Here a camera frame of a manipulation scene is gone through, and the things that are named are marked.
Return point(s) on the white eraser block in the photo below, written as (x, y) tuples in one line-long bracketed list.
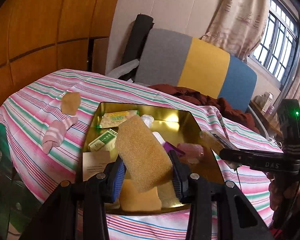
[(159, 138)]

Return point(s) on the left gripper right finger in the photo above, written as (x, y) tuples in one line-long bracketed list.
[(236, 217)]

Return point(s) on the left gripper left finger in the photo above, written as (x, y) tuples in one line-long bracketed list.
[(57, 217)]

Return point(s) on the pink striped sock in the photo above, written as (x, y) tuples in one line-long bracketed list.
[(56, 132)]

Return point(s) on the white carton on desk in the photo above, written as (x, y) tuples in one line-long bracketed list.
[(266, 100)]

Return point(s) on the grey yellow blue chair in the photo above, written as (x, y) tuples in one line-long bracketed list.
[(180, 60)]

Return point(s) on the gold metal tray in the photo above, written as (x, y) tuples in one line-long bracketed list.
[(175, 126)]

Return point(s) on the green yellow snack packet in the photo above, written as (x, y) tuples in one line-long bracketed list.
[(114, 119)]

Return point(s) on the wooden side desk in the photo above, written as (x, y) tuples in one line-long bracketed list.
[(267, 124)]

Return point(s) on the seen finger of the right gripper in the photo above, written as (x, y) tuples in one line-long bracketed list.
[(236, 157)]

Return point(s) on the wooden wardrobe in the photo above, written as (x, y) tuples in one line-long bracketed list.
[(38, 37)]

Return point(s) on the green tea packet box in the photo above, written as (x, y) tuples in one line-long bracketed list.
[(104, 142)]

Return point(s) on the white bubble wrap bundle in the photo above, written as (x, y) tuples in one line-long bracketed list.
[(148, 120)]

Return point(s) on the dark red jacket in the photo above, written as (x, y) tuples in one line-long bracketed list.
[(196, 98)]

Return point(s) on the yellow sponge block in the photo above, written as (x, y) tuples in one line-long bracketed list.
[(133, 201)]

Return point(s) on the black rolled mat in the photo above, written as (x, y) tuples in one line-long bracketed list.
[(137, 39)]

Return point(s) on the striped pink green tablecloth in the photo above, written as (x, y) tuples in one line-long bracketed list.
[(28, 113)]

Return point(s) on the pink hair roller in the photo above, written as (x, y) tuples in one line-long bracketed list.
[(192, 153)]

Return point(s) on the tan hexagon coaster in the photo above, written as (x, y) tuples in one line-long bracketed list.
[(70, 103)]

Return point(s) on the floral curtain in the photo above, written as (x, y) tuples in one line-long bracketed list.
[(238, 26)]

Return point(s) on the cream cardboard box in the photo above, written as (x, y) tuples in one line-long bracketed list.
[(94, 163)]

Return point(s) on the person right hand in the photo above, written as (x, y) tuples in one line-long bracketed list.
[(277, 195)]

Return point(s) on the window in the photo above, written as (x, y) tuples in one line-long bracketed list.
[(277, 50)]

